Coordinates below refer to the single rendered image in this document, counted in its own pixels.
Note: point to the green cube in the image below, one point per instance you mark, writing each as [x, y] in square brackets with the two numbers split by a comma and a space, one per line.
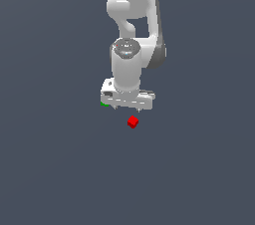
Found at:
[104, 104]

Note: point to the red cube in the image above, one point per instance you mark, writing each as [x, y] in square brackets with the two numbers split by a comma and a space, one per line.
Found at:
[132, 121]

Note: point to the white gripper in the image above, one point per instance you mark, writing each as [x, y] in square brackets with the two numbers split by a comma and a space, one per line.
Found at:
[126, 98]

